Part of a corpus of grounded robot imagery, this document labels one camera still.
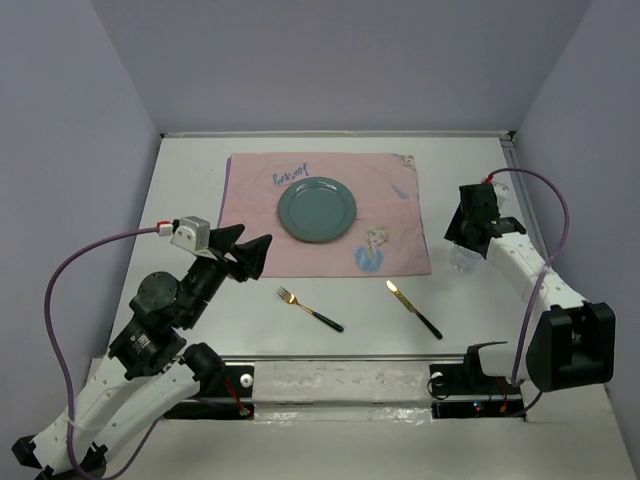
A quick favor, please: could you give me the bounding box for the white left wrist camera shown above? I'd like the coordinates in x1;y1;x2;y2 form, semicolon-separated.
170;216;211;256

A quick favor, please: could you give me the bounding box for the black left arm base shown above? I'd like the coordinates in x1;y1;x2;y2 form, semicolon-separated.
163;360;255;421

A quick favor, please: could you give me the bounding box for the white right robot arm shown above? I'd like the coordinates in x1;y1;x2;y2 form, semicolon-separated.
445;183;616;392

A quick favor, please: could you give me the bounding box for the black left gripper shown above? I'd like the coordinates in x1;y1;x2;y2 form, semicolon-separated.
181;222;275;327

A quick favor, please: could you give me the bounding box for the gold knife black handle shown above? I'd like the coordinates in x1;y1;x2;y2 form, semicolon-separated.
386;280;444;340

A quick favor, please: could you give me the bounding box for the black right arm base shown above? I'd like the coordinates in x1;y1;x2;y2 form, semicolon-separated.
426;363;525;420

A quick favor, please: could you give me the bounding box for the pink cloth placemat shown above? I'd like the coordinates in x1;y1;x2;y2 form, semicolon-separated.
218;152;431;278

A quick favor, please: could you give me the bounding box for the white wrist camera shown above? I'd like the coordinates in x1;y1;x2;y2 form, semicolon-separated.
170;216;211;256
483;176;510;210

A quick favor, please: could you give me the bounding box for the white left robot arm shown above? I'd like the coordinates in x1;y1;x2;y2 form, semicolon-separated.
12;216;273;479

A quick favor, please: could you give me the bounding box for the teal ceramic plate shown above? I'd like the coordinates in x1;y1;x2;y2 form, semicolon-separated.
277;177;357;244

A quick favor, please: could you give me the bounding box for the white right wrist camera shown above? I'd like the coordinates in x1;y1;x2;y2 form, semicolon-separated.
483;176;510;210

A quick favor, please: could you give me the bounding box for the gold fork black handle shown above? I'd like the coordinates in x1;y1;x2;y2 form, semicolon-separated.
277;287;344;333

